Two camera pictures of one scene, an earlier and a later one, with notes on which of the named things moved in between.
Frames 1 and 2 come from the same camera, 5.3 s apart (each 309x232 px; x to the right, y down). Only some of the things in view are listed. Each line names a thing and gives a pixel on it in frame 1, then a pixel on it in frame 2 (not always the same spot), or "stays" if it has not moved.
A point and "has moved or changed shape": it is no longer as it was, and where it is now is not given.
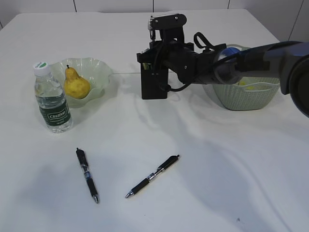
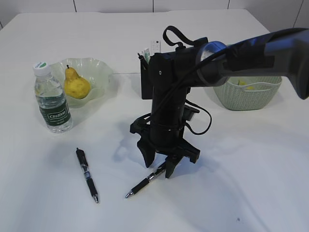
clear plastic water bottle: x=51 y=99 stays
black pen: x=152 y=28 has moved or changed shape
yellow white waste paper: x=243 y=83 stays
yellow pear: x=76 y=86 stays
